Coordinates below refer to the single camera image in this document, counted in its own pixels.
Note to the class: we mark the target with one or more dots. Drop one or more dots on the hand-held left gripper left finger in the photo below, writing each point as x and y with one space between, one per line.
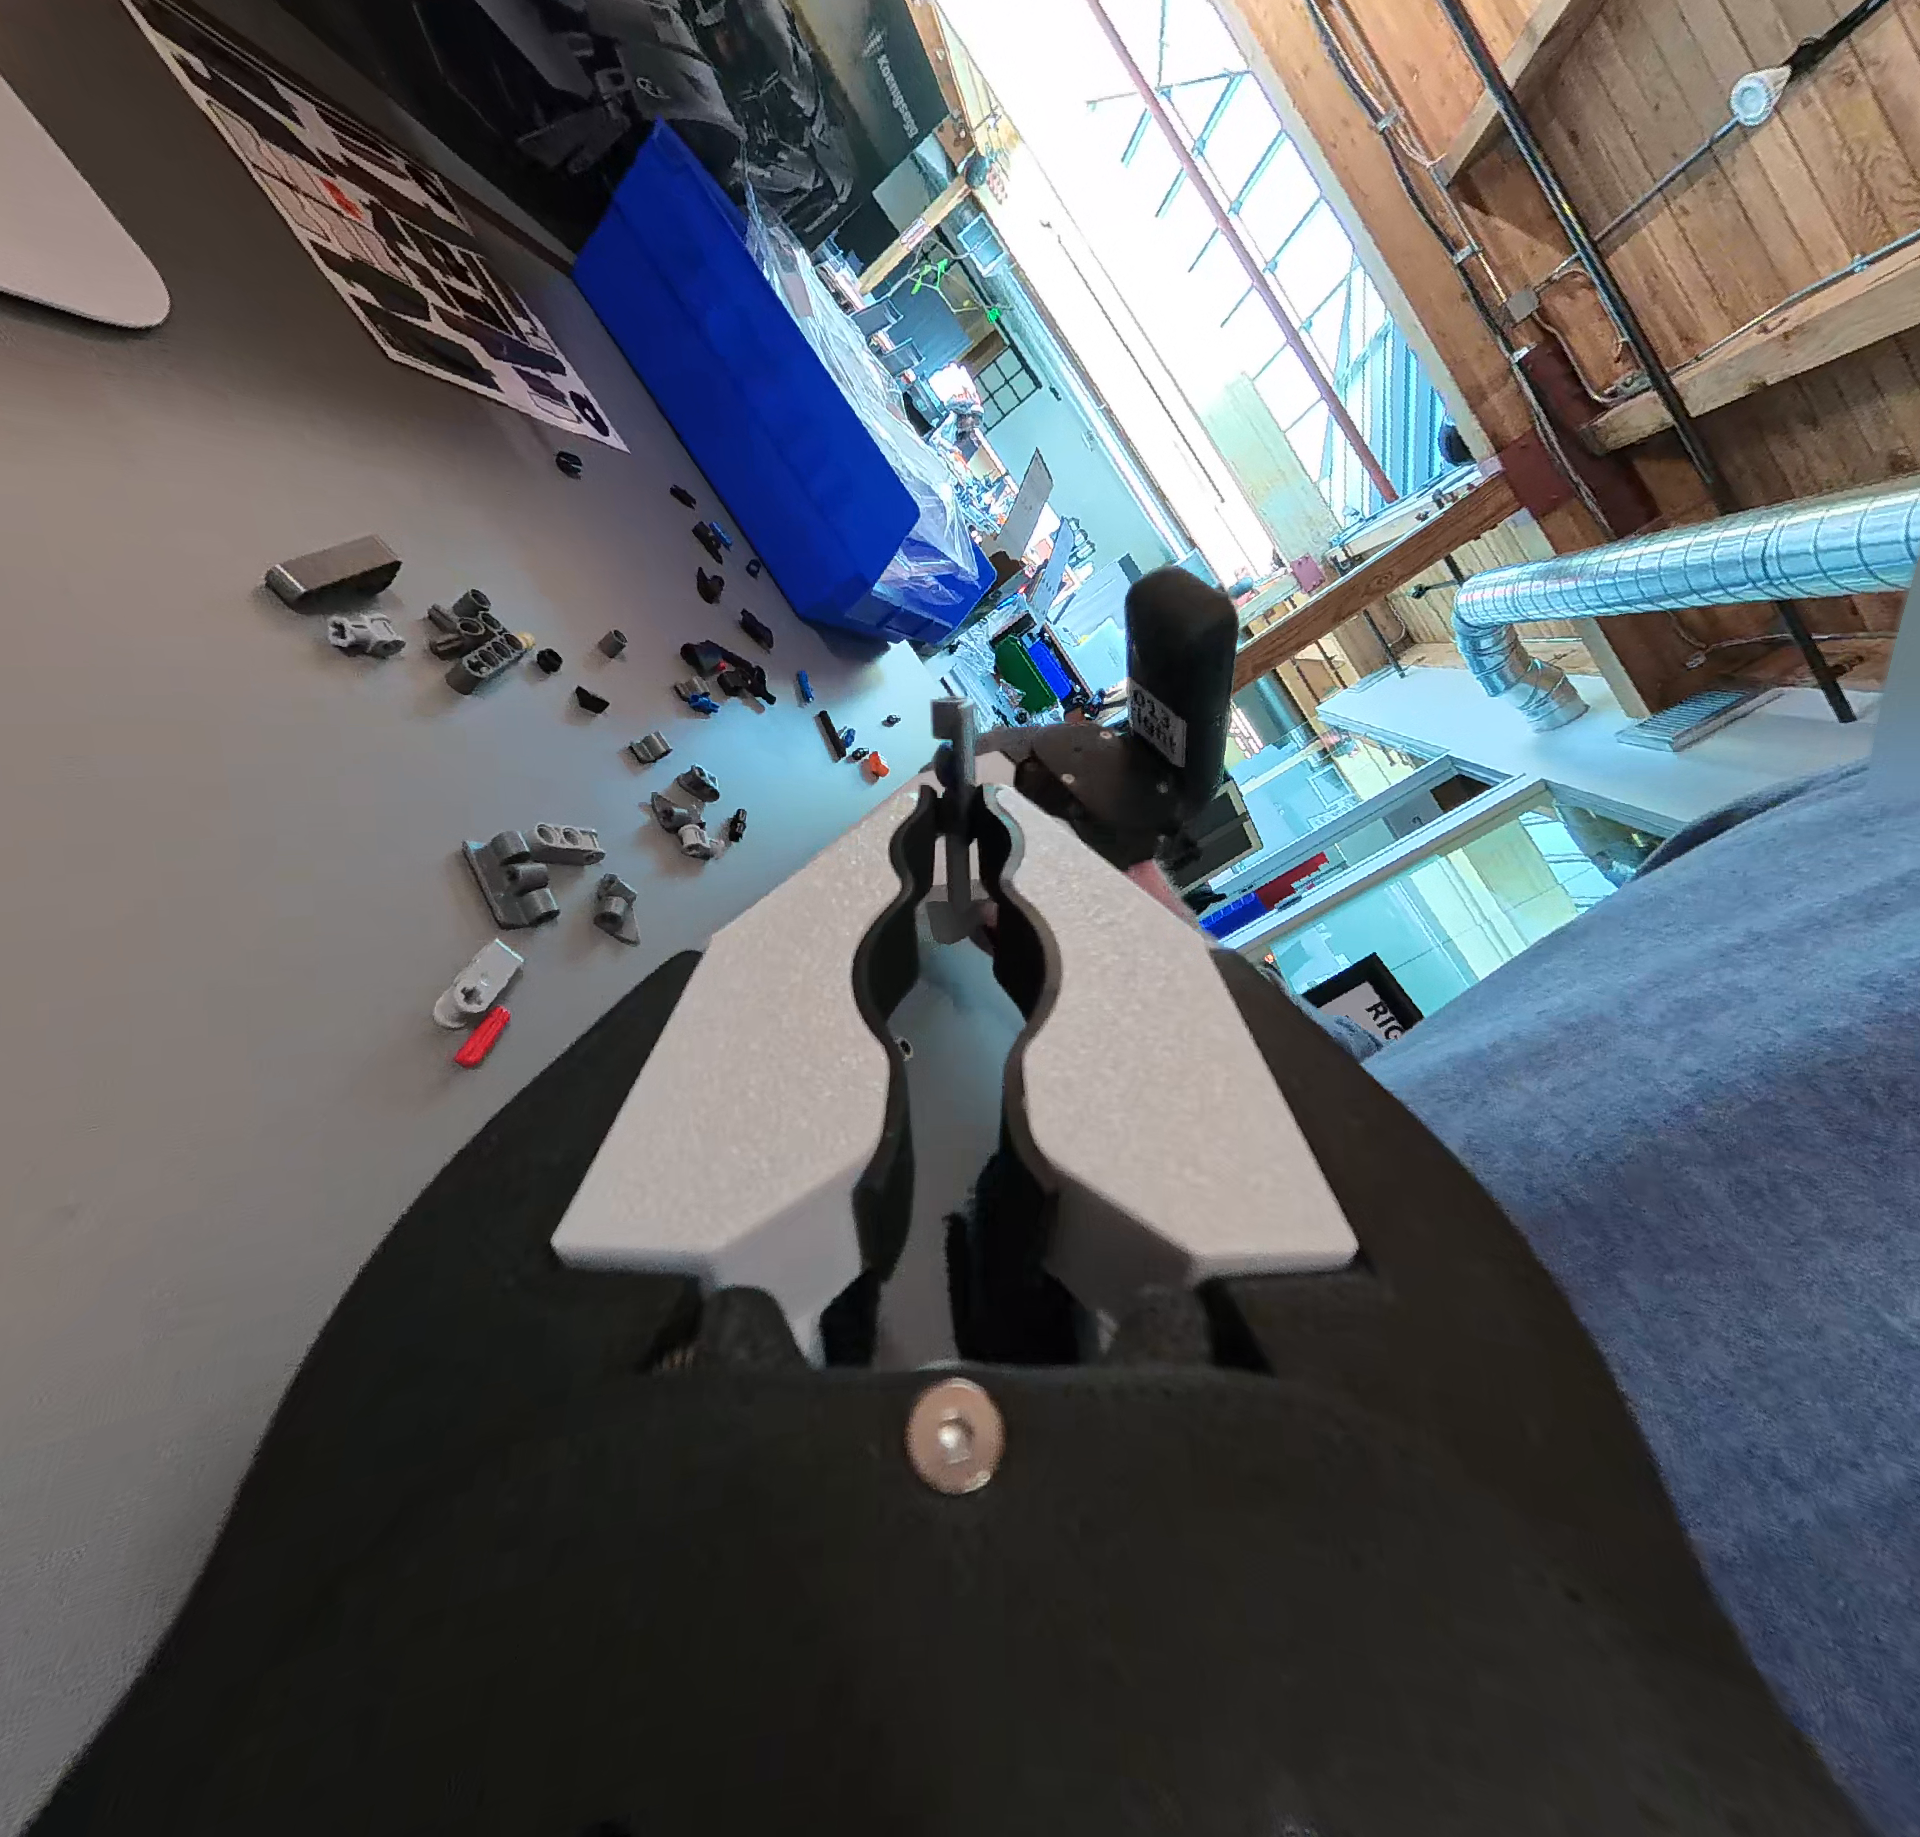
720 1103

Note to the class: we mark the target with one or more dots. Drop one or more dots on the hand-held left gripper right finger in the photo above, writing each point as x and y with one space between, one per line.
1185 1103

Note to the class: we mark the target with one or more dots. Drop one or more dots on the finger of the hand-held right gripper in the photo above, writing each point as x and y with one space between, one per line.
1027 745

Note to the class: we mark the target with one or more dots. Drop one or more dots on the small grey lego axle assembly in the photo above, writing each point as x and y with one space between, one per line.
957 802

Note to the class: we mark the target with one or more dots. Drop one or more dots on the scattered loose lego pieces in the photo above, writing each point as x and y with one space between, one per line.
510 667

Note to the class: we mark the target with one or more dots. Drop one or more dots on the black lego set box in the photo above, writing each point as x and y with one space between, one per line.
601 53

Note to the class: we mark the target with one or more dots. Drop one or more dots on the crumpled clear plastic bags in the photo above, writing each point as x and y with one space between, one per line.
856 368

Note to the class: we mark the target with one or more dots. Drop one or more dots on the blue plastic bin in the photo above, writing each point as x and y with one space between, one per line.
750 382

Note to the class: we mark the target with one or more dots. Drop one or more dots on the sticker sheet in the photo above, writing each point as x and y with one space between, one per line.
361 217

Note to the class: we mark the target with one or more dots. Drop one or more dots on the silver ventilation duct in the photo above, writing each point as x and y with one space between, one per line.
1696 578

